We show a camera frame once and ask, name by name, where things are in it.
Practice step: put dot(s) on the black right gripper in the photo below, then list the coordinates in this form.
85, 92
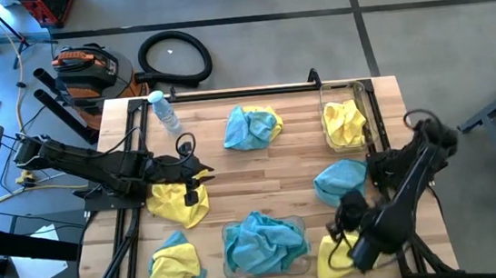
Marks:
353, 211

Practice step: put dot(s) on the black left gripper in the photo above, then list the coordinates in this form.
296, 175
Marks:
173, 170

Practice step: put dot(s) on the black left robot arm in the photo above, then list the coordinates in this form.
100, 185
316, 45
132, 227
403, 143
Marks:
95, 167

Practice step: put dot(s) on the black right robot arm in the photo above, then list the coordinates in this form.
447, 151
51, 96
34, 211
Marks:
408, 187

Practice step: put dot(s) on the clear plastic water bottle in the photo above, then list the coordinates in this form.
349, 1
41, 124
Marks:
165, 112

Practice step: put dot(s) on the wide clear plastic basket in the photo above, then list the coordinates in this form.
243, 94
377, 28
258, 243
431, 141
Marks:
303, 268

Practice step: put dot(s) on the narrow clear plastic basket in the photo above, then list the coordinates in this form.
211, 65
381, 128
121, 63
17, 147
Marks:
360, 91

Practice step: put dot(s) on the orange and black shop vacuum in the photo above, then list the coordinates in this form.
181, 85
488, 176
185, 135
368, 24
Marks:
87, 77

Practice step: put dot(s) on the black vacuum wand tube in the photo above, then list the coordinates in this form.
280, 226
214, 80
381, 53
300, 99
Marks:
46, 78
63, 113

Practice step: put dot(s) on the black side table beam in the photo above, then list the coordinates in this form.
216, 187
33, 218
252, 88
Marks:
35, 251

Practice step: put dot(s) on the white paper sheet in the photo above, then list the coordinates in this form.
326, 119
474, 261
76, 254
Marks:
36, 264

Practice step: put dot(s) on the black tripod stand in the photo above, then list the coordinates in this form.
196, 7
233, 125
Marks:
23, 42

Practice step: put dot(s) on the red tool crate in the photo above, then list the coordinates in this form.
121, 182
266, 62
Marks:
48, 7

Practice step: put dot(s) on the black aluminium table frame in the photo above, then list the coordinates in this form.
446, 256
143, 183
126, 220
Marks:
280, 89

